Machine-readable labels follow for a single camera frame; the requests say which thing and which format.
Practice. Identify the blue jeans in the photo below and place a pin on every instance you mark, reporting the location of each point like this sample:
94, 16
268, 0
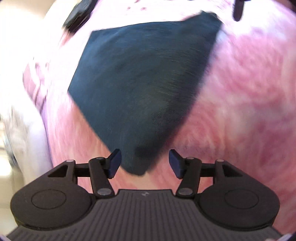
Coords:
143, 88

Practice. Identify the grey striped quilt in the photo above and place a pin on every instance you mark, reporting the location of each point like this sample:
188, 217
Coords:
27, 139

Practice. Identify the pink plaid garment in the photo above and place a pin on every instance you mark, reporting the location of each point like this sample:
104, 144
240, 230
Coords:
34, 88

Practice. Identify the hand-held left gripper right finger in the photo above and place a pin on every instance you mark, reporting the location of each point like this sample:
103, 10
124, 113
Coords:
175, 162

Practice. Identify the pink floral bed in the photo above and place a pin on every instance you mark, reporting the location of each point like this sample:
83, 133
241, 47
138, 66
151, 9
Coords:
242, 92

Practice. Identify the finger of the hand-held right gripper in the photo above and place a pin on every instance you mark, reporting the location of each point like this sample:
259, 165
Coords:
238, 11

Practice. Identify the black folded garment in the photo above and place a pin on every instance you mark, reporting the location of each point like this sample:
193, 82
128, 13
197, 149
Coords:
78, 14

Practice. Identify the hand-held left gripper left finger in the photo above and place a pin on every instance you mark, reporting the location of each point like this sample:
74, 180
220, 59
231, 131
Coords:
115, 162

